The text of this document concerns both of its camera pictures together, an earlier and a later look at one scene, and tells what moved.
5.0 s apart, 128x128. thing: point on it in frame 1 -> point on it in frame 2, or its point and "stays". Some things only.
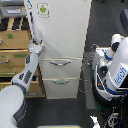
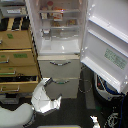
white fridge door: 63,26 -> 104,47
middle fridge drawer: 61,68 stays
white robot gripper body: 34,47 -> 40,97
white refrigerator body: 61,26 stays
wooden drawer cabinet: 15,40 stays
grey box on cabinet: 13,11 stays
